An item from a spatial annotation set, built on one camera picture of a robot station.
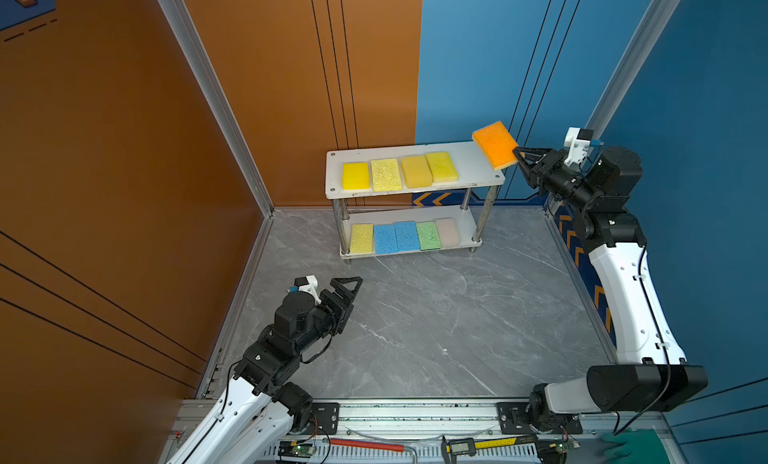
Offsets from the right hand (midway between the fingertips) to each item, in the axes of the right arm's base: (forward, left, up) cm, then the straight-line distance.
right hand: (509, 152), depth 63 cm
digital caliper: (-46, +8, -49) cm, 68 cm away
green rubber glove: (-46, -32, -48) cm, 74 cm away
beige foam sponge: (+16, +6, -42) cm, 45 cm away
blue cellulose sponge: (+10, +28, -40) cm, 50 cm away
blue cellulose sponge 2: (+12, +21, -41) cm, 48 cm away
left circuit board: (-47, +50, -50) cm, 85 cm away
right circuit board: (-46, -15, -50) cm, 69 cm away
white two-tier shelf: (+38, +18, -48) cm, 64 cm away
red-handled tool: (-46, +32, -50) cm, 75 cm away
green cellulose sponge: (+12, +14, -41) cm, 44 cm away
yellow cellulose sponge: (+11, +37, -41) cm, 56 cm away
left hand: (-18, +33, -24) cm, 44 cm away
